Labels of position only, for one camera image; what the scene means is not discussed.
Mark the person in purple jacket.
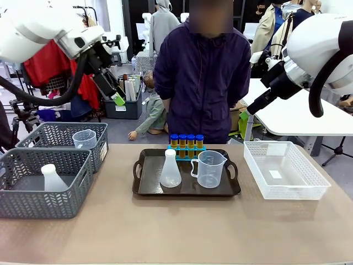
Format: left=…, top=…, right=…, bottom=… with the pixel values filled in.
left=153, top=0, right=252, bottom=145

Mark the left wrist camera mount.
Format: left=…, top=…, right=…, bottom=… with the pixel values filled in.
left=99, top=34, right=122, bottom=56

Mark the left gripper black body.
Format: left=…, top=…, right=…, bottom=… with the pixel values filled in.
left=83, top=43, right=113, bottom=76

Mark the beige garment on hanger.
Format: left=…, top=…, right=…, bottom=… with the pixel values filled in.
left=81, top=12, right=98, bottom=28

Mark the mannequin in navy top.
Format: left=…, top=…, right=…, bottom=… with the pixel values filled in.
left=275, top=0, right=323, bottom=53

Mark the figure in gray hoodie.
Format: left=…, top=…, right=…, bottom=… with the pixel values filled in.
left=150, top=0, right=181, bottom=55

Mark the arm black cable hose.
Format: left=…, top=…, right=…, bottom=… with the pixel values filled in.
left=0, top=51, right=89, bottom=107
left=308, top=49, right=353, bottom=118

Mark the dark brown serving tray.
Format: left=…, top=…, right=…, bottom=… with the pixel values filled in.
left=131, top=148, right=242, bottom=197

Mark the white plastic basket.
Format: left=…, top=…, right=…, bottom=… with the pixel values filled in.
left=243, top=140, right=331, bottom=200

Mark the black metal clothes rack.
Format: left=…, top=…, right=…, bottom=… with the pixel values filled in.
left=79, top=5, right=99, bottom=22

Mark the blue test tube rack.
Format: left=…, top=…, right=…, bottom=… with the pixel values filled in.
left=167, top=145, right=206, bottom=162

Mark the large gray plastic basket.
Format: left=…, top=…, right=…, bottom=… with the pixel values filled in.
left=0, top=148, right=94, bottom=219

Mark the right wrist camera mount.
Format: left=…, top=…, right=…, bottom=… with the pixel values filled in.
left=249, top=51, right=277, bottom=70

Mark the green plastic object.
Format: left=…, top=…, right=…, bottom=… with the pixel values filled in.
left=228, top=110, right=262, bottom=139

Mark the black stand with legs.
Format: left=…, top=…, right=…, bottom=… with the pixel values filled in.
left=321, top=136, right=353, bottom=167

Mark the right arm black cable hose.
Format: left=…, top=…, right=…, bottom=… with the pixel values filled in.
left=308, top=49, right=353, bottom=118

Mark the red jacket on hanger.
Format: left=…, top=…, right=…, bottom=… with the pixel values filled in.
left=23, top=40, right=73, bottom=87

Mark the small gray plastic basket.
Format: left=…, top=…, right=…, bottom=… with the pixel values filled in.
left=15, top=121, right=109, bottom=174

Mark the dummy lying on floor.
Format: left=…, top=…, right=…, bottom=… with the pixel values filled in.
left=128, top=70, right=170, bottom=140

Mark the white table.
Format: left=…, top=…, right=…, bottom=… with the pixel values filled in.
left=239, top=78, right=353, bottom=136

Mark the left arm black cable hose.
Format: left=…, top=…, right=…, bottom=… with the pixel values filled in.
left=0, top=51, right=89, bottom=107

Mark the cardboard box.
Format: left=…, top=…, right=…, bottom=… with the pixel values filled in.
left=229, top=107, right=248, bottom=132

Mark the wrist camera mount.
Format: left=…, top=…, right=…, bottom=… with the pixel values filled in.
left=99, top=34, right=122, bottom=56
left=249, top=51, right=277, bottom=70

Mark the white plastic conical flask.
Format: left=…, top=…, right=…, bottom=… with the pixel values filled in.
left=41, top=163, right=69, bottom=192
left=159, top=149, right=183, bottom=189

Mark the gray storage bin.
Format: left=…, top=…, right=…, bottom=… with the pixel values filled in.
left=104, top=88, right=143, bottom=120

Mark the mannequin in beige trench coat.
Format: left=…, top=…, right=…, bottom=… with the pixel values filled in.
left=246, top=2, right=286, bottom=70

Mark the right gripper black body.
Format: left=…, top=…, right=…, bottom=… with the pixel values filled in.
left=260, top=62, right=302, bottom=100

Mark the red dress on hanger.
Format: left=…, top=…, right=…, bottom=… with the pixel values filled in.
left=70, top=59, right=100, bottom=110

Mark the white paper roll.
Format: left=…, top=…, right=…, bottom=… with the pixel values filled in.
left=124, top=79, right=136, bottom=102

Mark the clear plastic measuring beaker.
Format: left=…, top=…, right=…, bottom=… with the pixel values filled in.
left=72, top=129, right=98, bottom=150
left=190, top=150, right=228, bottom=189

